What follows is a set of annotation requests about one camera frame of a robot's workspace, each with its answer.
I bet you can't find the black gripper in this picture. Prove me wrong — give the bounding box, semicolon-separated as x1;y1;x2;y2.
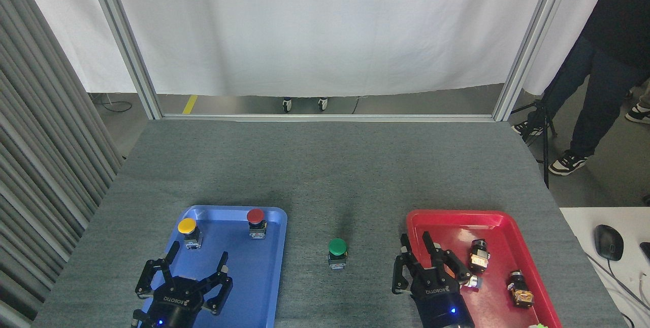
392;232;475;328
135;241;234;328

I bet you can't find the green push button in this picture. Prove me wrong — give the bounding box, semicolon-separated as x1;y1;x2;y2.
328;238;349;270

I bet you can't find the yellow push button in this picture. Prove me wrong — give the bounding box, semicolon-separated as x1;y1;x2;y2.
178;217;204;251

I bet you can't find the red push button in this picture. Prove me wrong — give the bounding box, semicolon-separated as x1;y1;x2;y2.
246;209;268;240

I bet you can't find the blue plastic tray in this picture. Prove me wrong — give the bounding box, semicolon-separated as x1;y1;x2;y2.
138;205;288;328

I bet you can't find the red plastic tray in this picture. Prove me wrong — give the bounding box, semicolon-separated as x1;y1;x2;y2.
406;209;563;328

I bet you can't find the white side table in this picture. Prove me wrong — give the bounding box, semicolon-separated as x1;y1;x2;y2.
560;207;650;328

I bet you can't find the black tripod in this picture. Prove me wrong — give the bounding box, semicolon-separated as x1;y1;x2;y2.
510;95;559;189

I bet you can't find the black computer mouse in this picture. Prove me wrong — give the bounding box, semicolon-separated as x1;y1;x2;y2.
594;224;624;261

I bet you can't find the grey ribbed panel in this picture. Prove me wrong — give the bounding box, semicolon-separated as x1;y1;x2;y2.
0;0;125;328

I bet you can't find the person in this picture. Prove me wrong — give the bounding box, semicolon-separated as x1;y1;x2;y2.
625;77;650;125
512;0;650;176
282;96;329;113

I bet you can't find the white curtain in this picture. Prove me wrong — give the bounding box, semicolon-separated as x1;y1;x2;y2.
15;0;616;98

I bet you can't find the black white switch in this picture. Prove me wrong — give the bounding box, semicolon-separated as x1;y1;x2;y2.
468;239;491;274

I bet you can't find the black orange switch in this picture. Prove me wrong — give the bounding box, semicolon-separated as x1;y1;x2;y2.
508;270;535;309

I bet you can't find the silver frame crossbar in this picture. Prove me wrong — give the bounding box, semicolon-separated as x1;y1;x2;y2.
161;114;496;123

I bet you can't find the black floor cable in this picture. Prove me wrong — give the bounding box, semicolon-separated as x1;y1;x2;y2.
89;93;134;113

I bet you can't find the grey mouse cable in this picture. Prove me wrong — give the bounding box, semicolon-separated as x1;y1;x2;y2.
584;251;650;314

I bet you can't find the silver frame post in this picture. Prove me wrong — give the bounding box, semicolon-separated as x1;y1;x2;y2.
493;0;577;122
84;0;164;120

